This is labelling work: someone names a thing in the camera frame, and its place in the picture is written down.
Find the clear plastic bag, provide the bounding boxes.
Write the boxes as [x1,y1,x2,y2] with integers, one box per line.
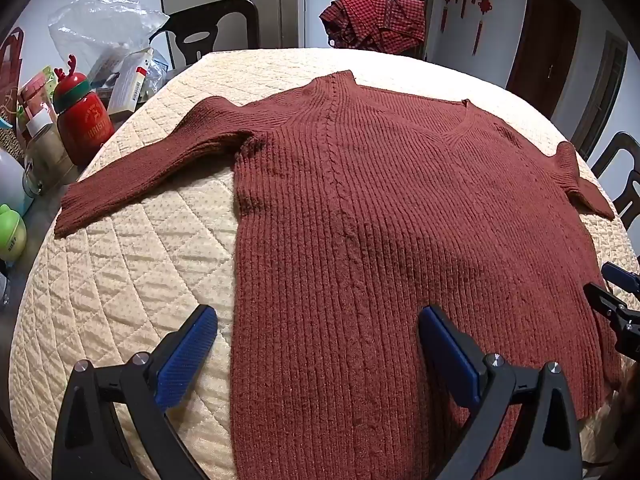
[48,0,171,86]

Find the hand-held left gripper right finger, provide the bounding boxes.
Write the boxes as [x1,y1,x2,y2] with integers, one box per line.
[417,304,586,480]

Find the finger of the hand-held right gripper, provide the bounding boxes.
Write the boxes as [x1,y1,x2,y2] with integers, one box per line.
[601,261,640,306]
[584,282,640,357]

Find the white carton box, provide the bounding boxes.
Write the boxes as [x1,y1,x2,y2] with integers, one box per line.
[107,49,153,113]

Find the red shopping bag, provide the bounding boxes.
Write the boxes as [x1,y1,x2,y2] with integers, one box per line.
[0,27,26,126]

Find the red bottle with antler lid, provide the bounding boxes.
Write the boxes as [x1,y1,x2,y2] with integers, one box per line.
[52,54,116,166]

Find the rust red knit sweater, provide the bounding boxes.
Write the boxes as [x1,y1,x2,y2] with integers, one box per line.
[52,71,623,480]

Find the red checked cloth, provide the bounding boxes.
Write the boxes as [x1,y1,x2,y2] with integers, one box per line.
[319,0,426,55]

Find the dark brown wooden door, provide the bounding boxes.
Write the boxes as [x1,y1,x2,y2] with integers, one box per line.
[505,0,581,121]

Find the glass jar with white lid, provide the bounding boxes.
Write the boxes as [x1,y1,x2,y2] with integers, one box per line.
[22,110,78,196]

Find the cream quilted mat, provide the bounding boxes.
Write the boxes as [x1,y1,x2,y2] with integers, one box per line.
[9,47,640,480]

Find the pale white round container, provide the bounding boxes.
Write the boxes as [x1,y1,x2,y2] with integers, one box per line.
[0,149,33,216]

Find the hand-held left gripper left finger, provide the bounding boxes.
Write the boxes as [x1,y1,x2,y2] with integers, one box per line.
[51,304,236,480]

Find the pink and green box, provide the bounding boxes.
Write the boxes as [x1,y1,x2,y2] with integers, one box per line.
[17,72,56,121]

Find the dark wooden door frame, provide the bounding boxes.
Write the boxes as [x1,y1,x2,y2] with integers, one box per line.
[570,30,628,161]

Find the black plastic chair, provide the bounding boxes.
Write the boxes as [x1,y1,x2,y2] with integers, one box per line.
[149,0,261,68]
[590,131,640,231]

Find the green round bottle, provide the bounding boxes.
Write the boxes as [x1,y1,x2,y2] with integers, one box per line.
[0,203,27,261]

